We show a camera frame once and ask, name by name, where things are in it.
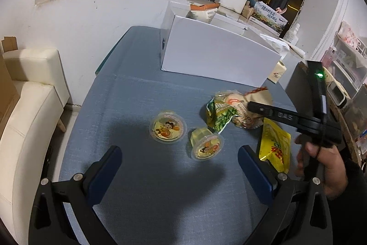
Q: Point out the yellow snack packet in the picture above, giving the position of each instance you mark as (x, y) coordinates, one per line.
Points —
(275, 144)

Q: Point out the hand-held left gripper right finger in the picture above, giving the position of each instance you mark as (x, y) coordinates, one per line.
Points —
(255, 173)

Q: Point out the yellow tissue pack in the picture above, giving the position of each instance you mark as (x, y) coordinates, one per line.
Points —
(278, 71)

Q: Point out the clear jelly cup cartoon lid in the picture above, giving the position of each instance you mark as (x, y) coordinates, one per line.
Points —
(168, 128)
(206, 146)

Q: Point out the small brown box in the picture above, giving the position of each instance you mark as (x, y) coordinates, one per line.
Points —
(248, 8)

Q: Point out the blue grey tablecloth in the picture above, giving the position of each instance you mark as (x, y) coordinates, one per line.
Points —
(129, 95)

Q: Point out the landscape printed flat box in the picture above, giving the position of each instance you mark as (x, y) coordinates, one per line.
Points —
(268, 18)

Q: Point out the green pea snack packet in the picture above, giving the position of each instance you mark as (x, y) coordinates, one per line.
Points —
(222, 118)

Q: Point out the white cardboard storage box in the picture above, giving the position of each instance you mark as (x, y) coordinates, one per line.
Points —
(215, 52)

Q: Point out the person's right forearm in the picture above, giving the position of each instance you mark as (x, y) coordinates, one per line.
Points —
(352, 204)

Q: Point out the beige brown snack packet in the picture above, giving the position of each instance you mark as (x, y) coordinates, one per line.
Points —
(252, 115)

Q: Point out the white plastic bottle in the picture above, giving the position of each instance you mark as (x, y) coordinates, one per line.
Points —
(293, 34)

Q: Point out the cream leather sofa chair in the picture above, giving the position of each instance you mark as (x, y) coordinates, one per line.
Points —
(31, 118)

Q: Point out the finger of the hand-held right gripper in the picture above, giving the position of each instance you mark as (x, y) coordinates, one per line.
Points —
(272, 113)

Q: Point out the person's right hand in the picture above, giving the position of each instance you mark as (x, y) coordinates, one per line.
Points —
(329, 164)

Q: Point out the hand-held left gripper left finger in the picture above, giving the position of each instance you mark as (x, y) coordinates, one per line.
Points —
(104, 173)

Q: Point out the flat brown cardboard sheet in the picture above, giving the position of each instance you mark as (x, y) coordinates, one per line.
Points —
(5, 90)

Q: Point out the pale clear snack packet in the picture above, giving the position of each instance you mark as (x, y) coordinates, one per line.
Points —
(228, 97)

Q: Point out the rolled white paper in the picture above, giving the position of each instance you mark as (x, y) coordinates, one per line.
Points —
(298, 49)

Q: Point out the clear plastic drawer organiser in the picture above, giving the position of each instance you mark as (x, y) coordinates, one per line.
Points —
(347, 55)

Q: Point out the white rounded desk device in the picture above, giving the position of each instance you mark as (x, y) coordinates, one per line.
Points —
(338, 94)

